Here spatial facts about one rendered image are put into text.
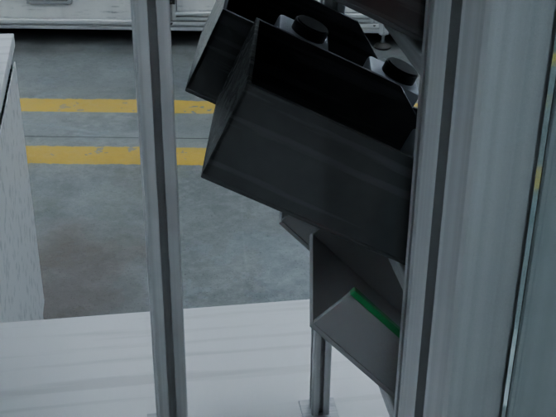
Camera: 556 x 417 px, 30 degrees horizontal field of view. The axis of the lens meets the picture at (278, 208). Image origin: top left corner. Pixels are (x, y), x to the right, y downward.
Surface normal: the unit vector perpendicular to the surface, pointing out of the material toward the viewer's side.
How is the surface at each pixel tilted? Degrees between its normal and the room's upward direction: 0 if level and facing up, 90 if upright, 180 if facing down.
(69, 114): 0
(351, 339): 90
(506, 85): 90
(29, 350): 0
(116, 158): 0
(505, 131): 90
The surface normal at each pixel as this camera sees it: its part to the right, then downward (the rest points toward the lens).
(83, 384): 0.00, -0.88
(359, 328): -0.03, 0.48
